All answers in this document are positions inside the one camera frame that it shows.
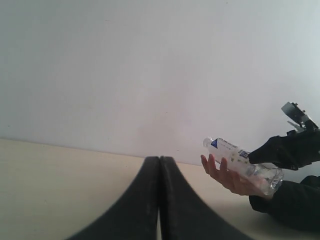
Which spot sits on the clear bottle blue label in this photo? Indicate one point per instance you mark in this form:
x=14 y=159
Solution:
x=266 y=177

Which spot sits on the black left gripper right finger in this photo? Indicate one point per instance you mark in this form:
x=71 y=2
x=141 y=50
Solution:
x=183 y=215

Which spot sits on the person's open bare hand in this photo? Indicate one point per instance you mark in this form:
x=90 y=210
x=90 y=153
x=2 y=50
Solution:
x=229 y=179

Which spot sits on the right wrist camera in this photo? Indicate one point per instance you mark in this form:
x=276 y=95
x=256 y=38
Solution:
x=297 y=115

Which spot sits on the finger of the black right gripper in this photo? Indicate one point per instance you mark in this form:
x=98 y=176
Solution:
x=274 y=152

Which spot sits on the black sleeved forearm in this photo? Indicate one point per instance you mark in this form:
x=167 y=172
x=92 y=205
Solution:
x=294 y=205

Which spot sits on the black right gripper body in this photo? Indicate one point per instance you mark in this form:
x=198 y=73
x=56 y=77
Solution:
x=305 y=142

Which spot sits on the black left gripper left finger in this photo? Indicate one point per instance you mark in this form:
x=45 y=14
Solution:
x=134 y=215

